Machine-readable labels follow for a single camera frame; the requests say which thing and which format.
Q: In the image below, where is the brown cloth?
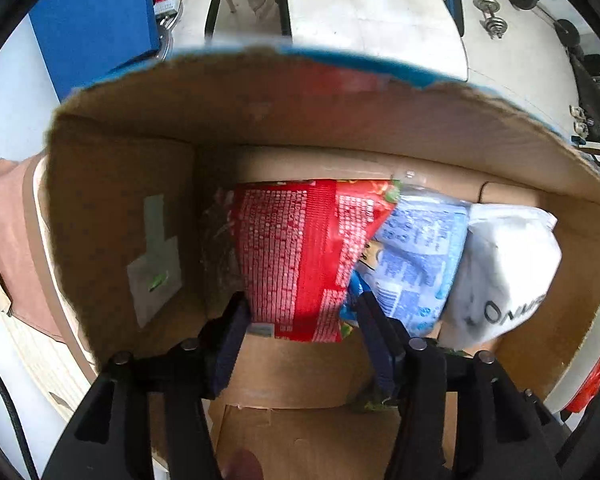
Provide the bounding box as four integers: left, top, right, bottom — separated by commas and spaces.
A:
0, 156, 67, 337

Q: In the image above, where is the dumbbell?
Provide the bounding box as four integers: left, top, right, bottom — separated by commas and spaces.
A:
473, 0, 509, 40

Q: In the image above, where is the black cable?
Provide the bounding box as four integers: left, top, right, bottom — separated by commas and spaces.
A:
0, 344, 40, 480

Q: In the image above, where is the red plastic bag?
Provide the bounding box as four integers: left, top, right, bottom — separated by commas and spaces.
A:
568, 344, 600, 414

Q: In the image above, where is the cardboard box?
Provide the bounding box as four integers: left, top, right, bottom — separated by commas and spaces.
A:
44, 46, 600, 480

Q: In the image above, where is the white plastic bag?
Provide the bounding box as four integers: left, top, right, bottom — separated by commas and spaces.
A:
437, 204, 563, 351

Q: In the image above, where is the blue snack bag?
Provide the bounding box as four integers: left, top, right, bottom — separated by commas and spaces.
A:
339, 182, 472, 339

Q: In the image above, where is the blue cabinet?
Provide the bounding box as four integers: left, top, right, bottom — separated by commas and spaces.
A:
29, 0, 167, 104

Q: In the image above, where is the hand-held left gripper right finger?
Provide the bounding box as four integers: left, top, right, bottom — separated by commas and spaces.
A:
354, 292, 567, 480

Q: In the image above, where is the red snack bag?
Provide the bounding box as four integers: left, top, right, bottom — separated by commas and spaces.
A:
229, 178, 402, 344

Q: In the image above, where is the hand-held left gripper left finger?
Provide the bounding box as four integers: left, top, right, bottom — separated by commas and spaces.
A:
41, 292, 253, 480

